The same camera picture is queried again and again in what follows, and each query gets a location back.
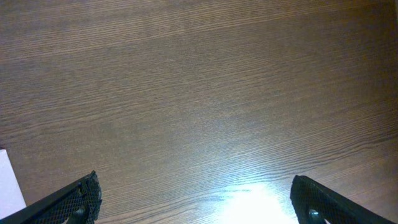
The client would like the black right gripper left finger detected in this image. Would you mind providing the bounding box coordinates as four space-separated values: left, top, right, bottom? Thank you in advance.
1 171 102 224

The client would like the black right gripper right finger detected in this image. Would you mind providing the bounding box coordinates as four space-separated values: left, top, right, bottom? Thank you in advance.
290 175 394 224

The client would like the pink cardboard box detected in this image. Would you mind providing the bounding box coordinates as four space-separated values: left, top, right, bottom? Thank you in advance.
0 149 26 219

